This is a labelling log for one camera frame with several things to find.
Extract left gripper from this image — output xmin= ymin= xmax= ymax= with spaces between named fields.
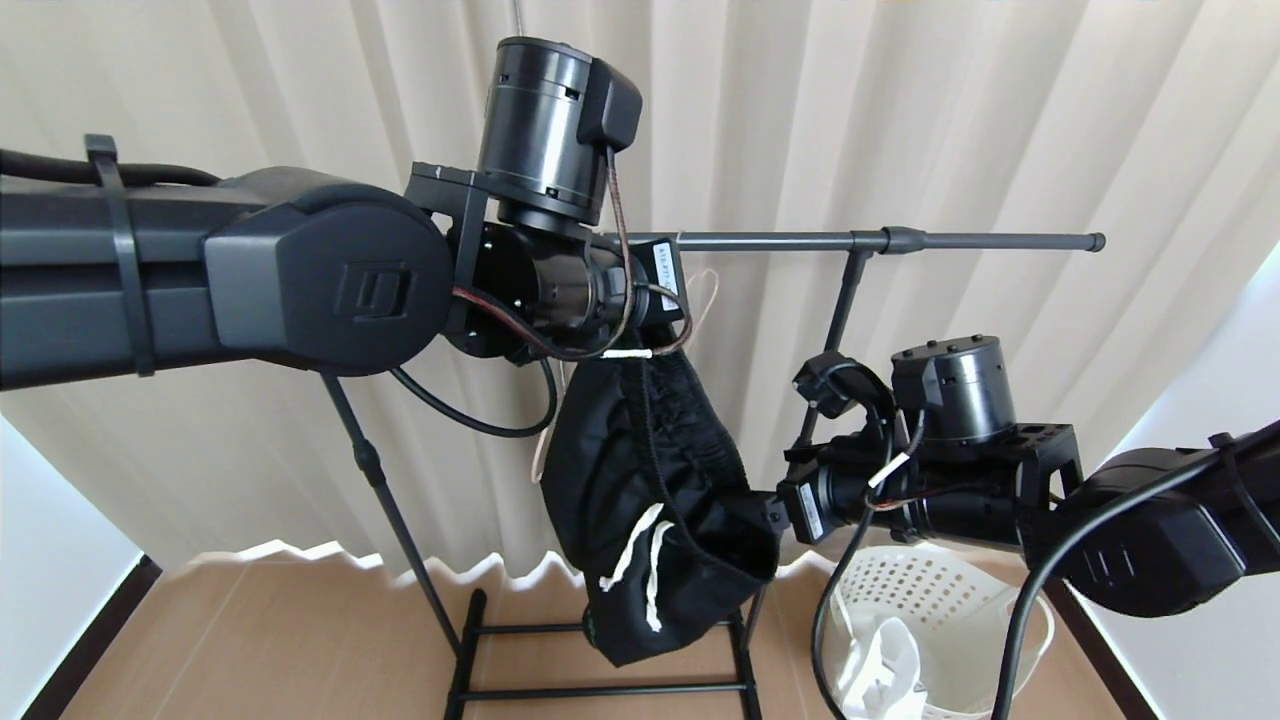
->
xmin=534 ymin=235 xmax=692 ymax=353

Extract beige curtain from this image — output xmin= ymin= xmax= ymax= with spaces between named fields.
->
xmin=0 ymin=0 xmax=1280 ymax=593

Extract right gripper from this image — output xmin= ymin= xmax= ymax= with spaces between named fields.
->
xmin=765 ymin=453 xmax=1007 ymax=549

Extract black shorts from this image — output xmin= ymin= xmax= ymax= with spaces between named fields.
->
xmin=538 ymin=350 xmax=784 ymax=669

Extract white garment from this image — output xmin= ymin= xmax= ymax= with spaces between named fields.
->
xmin=834 ymin=612 xmax=924 ymax=720

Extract black clothes rack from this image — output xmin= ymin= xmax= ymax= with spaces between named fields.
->
xmin=320 ymin=228 xmax=1107 ymax=720

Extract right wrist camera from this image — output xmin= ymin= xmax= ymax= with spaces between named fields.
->
xmin=792 ymin=350 xmax=893 ymax=421

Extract white laundry basket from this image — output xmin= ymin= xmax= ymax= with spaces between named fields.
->
xmin=822 ymin=545 xmax=1057 ymax=720

